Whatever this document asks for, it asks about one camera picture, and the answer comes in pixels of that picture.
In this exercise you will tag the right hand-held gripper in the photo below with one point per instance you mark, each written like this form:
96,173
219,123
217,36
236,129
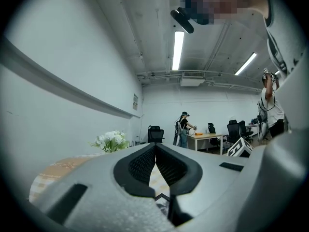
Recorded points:
237,150

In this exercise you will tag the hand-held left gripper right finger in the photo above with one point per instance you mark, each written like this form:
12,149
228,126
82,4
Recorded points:
212,190

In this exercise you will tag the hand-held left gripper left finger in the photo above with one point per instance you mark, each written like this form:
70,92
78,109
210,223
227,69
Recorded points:
101,197

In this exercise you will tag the black picture frame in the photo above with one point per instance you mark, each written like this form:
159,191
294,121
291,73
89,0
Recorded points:
162,207

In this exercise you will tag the black mesh office chair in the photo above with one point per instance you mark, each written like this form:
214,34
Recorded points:
243,129
233,129
212,129
155,134

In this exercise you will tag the wooden desk with white legs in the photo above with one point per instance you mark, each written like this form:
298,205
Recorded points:
207,136

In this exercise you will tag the orange item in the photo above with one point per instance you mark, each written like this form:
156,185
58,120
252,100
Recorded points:
198,134

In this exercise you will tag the white flower bouquet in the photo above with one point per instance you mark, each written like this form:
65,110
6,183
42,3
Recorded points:
111,139

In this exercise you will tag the white air conditioner unit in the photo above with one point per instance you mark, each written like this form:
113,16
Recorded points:
192,81

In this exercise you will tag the long ceiling light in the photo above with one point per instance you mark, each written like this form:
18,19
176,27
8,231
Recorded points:
178,52
246,63

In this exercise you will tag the white ceiling pipes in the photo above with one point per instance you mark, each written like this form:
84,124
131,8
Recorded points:
164,74

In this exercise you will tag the person's gray printed t-shirt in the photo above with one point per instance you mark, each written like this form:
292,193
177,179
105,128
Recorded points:
285,33

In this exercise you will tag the person's head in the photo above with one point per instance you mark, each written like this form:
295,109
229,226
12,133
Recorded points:
217,1

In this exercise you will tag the wall poster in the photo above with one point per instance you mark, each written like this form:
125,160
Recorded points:
135,101

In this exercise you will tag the white wall rail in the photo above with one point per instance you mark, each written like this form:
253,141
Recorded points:
60,86

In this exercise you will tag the black head-worn camera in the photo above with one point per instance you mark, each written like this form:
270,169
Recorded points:
183,23

